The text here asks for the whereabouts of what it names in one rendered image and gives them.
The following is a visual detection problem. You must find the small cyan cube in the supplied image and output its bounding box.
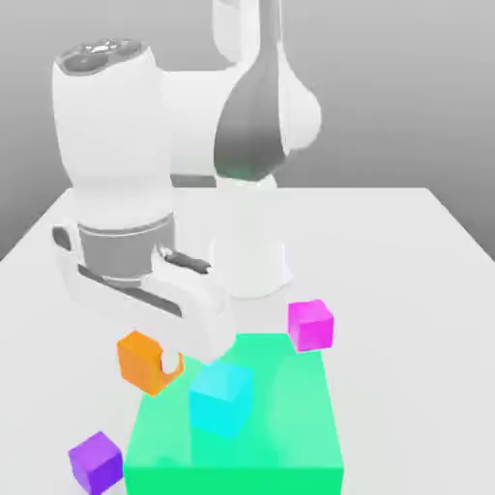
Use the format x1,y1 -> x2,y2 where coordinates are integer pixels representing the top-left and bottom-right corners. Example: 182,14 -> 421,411
188,361 -> 255,441

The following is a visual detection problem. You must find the small orange cube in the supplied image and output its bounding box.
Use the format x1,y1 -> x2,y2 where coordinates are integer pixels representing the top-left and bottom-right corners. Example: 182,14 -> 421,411
116,330 -> 186,398

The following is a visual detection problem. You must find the small magenta cube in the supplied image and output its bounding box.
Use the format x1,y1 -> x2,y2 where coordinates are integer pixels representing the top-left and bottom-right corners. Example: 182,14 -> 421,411
287,298 -> 335,353

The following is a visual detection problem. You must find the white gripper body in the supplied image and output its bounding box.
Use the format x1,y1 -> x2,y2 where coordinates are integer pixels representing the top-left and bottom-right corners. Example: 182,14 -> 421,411
56,247 -> 238,365

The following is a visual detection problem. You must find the small purple cube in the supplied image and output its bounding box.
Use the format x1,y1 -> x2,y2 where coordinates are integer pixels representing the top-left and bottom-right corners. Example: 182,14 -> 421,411
68,430 -> 125,495

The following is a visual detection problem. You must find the large green box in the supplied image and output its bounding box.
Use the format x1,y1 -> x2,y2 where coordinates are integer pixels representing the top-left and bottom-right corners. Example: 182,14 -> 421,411
122,333 -> 346,495

